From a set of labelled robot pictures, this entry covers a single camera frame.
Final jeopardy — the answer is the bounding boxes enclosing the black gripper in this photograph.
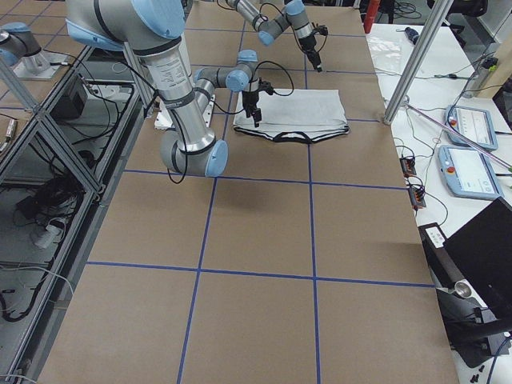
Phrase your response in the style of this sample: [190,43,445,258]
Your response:
[298,24,329,72]
[242,78,274,128]

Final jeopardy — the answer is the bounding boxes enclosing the grey cartoon print t-shirt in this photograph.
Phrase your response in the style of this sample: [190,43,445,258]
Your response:
[234,89,350,144]

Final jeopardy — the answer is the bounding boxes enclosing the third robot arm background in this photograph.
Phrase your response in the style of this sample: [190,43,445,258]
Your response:
[1,22,42,66]

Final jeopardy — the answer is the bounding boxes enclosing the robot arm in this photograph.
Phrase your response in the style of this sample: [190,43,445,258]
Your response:
[224,0,328,72]
[66,1,272,177]

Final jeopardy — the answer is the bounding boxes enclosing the red fire extinguisher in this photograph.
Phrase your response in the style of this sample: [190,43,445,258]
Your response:
[363,0,381,34]

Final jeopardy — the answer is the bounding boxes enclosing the far orange terminal block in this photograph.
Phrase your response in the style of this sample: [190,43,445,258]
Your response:
[399,157,417,178]

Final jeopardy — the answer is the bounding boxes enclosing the orange terminal block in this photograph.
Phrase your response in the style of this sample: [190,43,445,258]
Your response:
[407,184,426,211]
[399,157,417,178]

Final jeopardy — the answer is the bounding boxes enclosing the near orange terminal block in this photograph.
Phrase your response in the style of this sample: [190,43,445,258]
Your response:
[407,184,426,211]

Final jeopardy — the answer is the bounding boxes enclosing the far teach pendant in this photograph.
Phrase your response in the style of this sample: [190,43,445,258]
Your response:
[445,105,498,151]

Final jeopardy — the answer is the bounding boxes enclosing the teach pendant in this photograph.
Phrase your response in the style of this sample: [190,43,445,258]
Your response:
[438,145,504,201]
[445,105,498,151]

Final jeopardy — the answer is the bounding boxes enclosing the near teach pendant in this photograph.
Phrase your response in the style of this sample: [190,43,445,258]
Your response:
[438,145,504,201]

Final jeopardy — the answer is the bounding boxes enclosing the black box with label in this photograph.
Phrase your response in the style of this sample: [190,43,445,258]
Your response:
[418,222,446,249]

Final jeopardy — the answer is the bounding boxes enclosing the white power strip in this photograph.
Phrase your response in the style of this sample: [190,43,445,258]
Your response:
[32,218,66,249]

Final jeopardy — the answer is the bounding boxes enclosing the black laptop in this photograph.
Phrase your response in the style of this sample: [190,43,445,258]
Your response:
[444,198,511,318]

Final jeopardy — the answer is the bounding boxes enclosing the metal cup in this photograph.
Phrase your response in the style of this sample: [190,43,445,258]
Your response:
[454,281,473,299]

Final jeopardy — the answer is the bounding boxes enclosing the aluminium frame post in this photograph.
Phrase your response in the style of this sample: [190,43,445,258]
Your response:
[383,0,454,125]

